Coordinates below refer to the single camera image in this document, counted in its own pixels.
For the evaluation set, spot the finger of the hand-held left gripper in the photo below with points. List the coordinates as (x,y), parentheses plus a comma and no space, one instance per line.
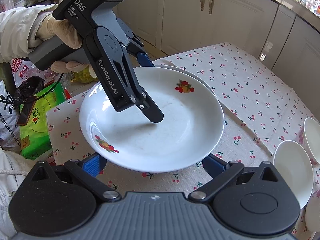
(143,58)
(125,85)

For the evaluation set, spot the white jacket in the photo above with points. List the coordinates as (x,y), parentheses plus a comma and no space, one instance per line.
(12,192)

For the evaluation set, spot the plain white bowl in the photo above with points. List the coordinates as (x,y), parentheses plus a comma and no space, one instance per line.
(313,217)

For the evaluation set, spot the smartphone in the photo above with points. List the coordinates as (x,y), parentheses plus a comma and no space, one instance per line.
(25,113)

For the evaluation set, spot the person's left forearm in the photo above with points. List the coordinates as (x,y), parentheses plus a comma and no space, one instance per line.
(17,30)

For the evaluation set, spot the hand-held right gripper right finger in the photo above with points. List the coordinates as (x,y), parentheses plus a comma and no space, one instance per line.
(214,165)

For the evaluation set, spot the red and white plastic bag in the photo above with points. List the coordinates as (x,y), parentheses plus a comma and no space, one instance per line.
(23,70)

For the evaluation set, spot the white kitchen cabinet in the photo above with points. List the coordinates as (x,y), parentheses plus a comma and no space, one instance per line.
(237,17)

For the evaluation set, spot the cherry-print tablecloth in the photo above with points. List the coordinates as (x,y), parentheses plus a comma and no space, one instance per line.
(250,80)

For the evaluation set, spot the white printed sack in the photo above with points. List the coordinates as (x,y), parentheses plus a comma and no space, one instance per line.
(7,120)

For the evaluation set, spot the person's left hand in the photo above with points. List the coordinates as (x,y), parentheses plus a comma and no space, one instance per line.
(62,30)

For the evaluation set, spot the white fruit-print plate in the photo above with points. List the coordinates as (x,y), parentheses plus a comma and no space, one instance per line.
(175,130)
(200,80)

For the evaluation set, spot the white bowl with pink flowers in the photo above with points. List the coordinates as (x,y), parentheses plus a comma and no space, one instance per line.
(292,172)
(311,140)

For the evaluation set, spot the green cardboard box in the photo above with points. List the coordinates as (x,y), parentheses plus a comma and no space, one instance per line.
(37,135)

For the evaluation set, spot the yellow plastic bag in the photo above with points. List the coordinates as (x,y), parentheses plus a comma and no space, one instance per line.
(83,76)

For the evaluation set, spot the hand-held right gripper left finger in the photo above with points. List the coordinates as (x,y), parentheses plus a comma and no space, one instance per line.
(92,165)

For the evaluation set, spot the black plastic bag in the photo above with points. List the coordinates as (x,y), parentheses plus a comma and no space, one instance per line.
(28,88)

